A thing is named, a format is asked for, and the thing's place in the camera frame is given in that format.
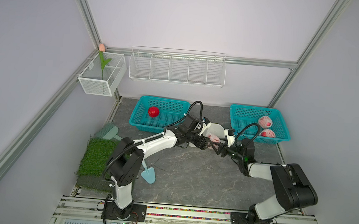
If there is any white foam net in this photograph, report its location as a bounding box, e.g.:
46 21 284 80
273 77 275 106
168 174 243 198
257 114 274 130
259 128 277 139
206 133 220 150

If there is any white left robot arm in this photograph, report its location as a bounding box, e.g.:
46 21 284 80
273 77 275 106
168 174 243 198
102 115 226 212

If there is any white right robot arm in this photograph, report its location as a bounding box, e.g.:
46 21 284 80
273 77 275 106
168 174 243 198
206 134 318 224

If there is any white plastic tub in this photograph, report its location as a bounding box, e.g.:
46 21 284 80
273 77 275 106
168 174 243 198
203 123 226 139

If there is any teal plastic basket right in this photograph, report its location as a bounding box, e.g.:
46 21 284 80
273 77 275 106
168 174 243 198
230 104 291 144

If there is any teal plastic basket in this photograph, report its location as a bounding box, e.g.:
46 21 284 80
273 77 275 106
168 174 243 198
129 96 190 133
230 104 291 144

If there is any teal plastic basket left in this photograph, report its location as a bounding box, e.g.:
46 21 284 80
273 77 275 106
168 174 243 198
129 96 190 133

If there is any light blue plastic trowel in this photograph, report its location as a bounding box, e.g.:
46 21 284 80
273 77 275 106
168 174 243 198
141 160 156 184

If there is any pale green brush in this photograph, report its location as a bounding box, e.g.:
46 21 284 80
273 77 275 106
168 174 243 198
95 122 122 141

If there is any green artificial grass mat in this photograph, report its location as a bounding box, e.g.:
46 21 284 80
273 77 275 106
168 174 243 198
76 138 118 192

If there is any artificial pink tulip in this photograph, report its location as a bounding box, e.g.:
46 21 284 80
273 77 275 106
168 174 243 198
98 43 112 80

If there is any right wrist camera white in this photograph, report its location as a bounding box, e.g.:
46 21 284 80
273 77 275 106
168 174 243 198
224 128 235 148

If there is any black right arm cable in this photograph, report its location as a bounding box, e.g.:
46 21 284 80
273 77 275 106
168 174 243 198
233 121 262 149

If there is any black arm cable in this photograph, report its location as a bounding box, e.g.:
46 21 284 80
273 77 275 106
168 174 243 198
168 98 204 131
233 121 262 149

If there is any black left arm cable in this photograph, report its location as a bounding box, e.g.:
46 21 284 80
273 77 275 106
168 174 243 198
168 98 204 131

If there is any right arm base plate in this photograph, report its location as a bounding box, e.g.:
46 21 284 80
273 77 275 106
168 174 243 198
230 211 275 224

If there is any white wire shelf long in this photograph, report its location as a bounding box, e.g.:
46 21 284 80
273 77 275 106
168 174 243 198
129 46 227 88

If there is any aluminium frame bar back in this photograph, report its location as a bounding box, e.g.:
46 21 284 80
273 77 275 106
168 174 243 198
106 46 299 70

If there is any aluminium frame bar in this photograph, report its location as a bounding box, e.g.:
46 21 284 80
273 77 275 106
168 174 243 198
106 46 299 70
0 41 100 223

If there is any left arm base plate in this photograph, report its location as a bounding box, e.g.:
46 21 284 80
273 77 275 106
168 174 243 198
102 201 147 222

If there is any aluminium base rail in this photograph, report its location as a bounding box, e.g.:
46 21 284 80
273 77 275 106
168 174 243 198
53 197 318 224

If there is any white wire basket small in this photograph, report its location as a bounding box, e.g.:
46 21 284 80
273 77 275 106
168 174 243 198
78 52 127 97

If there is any aluminium frame post right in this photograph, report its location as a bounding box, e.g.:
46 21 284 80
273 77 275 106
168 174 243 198
268 0 352 108

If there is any aluminium frame post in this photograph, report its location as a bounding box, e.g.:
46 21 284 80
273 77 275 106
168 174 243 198
75 0 102 49
268 0 352 108

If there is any aluminium frame post left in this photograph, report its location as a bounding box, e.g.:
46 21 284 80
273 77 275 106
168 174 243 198
75 0 102 49

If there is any aluminium frame bar left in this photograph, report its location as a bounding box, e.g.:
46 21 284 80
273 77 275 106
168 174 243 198
0 41 100 223

